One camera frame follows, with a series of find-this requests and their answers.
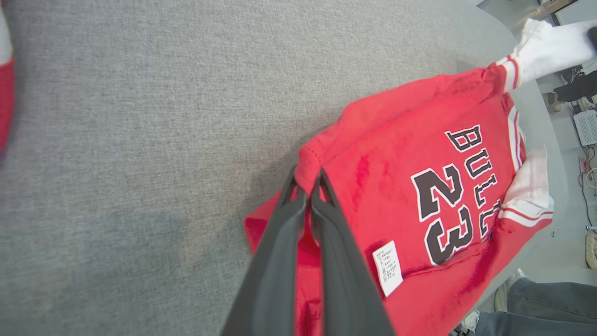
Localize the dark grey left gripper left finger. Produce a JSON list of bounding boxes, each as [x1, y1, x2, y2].
[[222, 166, 308, 336]]

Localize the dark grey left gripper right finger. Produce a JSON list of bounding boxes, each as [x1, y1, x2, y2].
[[310, 168, 396, 336]]

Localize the red Bulls 23 jersey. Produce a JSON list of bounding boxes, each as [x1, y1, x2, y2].
[[243, 19, 597, 336]]

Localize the red shorts with white stripe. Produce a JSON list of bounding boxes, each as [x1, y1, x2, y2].
[[0, 9, 15, 152]]

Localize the black bulky object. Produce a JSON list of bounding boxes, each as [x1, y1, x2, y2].
[[554, 69, 597, 103]]

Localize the tan shoe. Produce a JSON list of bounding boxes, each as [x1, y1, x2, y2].
[[542, 91, 564, 114]]

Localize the grey flat device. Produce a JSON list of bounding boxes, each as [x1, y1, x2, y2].
[[573, 109, 597, 147]]

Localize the person in grey jeans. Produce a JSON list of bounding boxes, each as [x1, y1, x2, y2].
[[476, 278, 597, 336]]

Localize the beige woven object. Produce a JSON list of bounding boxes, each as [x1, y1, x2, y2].
[[585, 232, 597, 270]]

